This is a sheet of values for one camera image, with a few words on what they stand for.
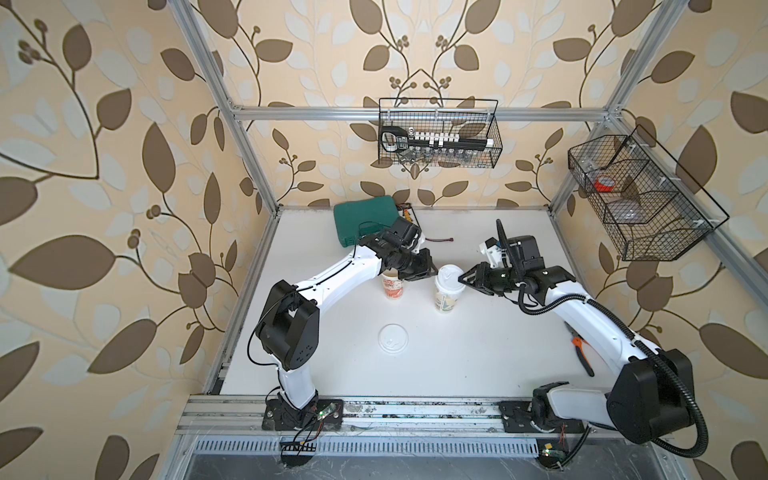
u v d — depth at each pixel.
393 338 0.87
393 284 0.86
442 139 0.81
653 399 0.40
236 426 0.74
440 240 1.11
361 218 1.13
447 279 0.81
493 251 0.77
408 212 1.19
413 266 0.72
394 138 0.84
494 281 0.71
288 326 0.46
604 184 0.81
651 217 0.74
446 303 0.86
